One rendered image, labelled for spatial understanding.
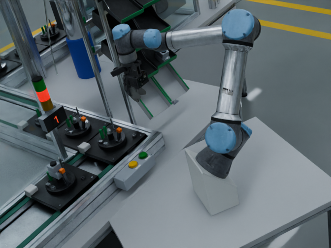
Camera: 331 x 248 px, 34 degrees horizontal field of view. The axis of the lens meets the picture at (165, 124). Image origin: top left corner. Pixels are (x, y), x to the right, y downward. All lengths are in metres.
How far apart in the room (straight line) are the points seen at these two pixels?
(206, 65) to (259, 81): 0.87
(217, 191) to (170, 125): 0.73
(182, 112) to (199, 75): 1.05
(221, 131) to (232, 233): 0.43
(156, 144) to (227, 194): 0.54
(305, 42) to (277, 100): 0.97
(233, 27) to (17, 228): 1.25
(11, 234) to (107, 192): 0.44
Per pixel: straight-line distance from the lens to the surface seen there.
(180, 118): 2.88
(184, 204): 2.36
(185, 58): 3.77
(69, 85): 3.50
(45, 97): 2.44
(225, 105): 2.03
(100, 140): 2.62
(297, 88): 4.58
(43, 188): 2.52
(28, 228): 2.44
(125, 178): 2.41
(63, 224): 2.33
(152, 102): 2.73
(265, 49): 5.22
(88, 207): 2.40
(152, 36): 2.16
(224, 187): 2.22
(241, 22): 2.02
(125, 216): 2.38
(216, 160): 2.18
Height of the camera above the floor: 2.45
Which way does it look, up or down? 34 degrees down
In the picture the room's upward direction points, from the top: 14 degrees counter-clockwise
